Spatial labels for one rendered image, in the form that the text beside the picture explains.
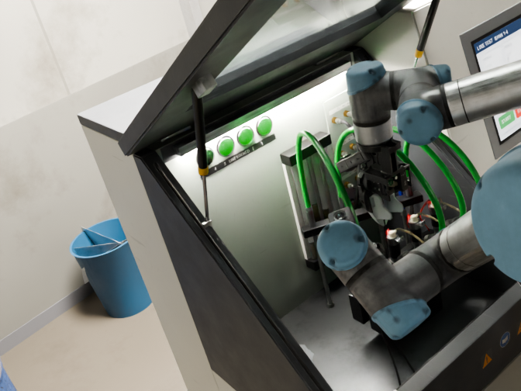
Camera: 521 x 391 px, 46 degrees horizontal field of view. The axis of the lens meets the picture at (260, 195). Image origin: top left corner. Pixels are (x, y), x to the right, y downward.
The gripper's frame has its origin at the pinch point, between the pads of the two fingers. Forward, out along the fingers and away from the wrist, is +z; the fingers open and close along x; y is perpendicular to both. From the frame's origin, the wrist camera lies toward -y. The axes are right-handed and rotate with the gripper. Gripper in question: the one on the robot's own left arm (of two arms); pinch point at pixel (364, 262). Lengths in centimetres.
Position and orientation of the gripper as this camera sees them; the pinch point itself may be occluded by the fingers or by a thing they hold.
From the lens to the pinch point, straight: 127.3
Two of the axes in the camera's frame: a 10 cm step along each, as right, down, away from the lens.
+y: 3.4, 8.8, -3.3
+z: 2.9, 2.4, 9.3
